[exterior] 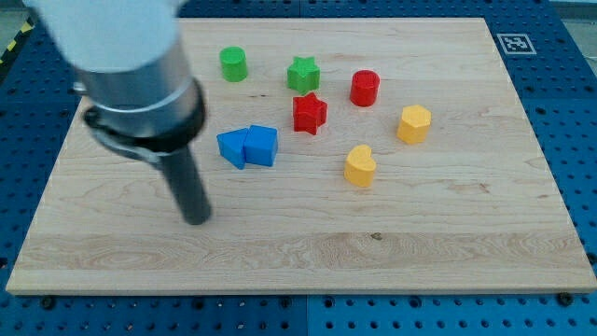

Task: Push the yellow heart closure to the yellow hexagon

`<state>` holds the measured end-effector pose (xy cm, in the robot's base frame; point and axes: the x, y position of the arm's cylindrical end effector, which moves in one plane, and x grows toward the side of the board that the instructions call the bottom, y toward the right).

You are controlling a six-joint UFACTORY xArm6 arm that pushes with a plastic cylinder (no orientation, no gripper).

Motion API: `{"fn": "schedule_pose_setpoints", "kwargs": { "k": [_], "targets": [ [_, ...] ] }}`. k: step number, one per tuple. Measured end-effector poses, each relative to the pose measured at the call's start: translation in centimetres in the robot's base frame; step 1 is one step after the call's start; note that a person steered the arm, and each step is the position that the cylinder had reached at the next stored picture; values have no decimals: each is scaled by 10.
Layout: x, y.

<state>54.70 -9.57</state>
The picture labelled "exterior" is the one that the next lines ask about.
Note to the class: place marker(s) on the red cylinder block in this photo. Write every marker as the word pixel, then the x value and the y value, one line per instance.
pixel 364 88

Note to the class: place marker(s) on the yellow heart block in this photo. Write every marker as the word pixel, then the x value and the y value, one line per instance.
pixel 360 167

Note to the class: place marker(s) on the yellow hexagon block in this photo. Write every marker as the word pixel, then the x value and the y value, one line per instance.
pixel 414 124

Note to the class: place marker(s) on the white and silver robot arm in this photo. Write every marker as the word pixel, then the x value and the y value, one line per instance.
pixel 131 65

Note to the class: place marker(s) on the green cylinder block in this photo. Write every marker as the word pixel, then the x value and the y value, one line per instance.
pixel 233 64

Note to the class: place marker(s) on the white fiducial marker tag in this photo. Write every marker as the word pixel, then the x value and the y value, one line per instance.
pixel 516 44

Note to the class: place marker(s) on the green star block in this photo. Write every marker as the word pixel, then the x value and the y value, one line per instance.
pixel 303 75

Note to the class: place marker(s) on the blue triangle block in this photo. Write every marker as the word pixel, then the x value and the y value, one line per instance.
pixel 231 147

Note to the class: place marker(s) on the blue cube block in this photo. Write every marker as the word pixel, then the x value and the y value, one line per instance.
pixel 261 145

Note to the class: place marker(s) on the light wooden board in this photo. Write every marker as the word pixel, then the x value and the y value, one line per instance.
pixel 474 209

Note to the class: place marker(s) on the red star block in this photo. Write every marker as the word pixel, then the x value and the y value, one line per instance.
pixel 309 113

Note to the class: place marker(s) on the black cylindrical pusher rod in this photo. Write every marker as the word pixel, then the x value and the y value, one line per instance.
pixel 180 171

